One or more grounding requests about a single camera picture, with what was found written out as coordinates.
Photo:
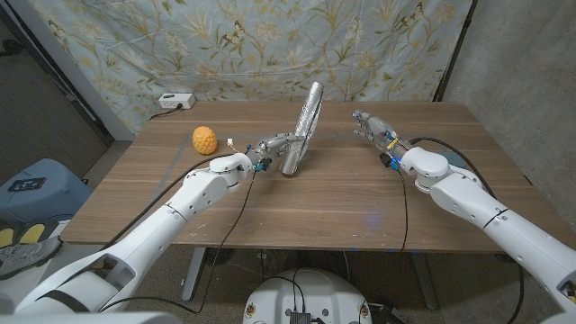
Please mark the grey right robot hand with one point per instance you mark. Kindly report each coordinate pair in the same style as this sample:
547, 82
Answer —
380, 135

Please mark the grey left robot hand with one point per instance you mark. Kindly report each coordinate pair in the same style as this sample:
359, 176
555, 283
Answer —
270, 148

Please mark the aluminum foil roll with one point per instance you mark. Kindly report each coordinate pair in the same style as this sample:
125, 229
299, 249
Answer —
310, 112

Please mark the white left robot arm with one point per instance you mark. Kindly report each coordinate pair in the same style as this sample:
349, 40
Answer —
148, 234

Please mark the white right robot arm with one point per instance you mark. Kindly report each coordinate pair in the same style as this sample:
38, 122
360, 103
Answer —
495, 216

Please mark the yellow toy pineapple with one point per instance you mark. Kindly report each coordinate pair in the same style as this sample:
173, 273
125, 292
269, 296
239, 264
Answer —
204, 140

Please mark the floral backdrop cloth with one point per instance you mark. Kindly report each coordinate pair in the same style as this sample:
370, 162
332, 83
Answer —
252, 45

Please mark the white power strip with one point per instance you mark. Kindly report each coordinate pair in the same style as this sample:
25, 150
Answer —
175, 101

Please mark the black backdrop pole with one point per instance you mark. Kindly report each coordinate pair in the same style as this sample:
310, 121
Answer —
454, 49

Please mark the black round fan grille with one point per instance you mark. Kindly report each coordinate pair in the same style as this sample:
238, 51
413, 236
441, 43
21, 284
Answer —
219, 256

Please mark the grey table leg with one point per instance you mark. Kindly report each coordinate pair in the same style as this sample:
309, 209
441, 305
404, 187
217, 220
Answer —
193, 274
424, 281

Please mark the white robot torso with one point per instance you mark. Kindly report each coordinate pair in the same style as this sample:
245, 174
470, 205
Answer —
315, 292

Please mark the black yellow foot pedal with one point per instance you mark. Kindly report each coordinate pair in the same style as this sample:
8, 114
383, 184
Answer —
31, 234

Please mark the grey sneaker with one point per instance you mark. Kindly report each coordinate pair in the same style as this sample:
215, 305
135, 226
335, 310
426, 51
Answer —
22, 256

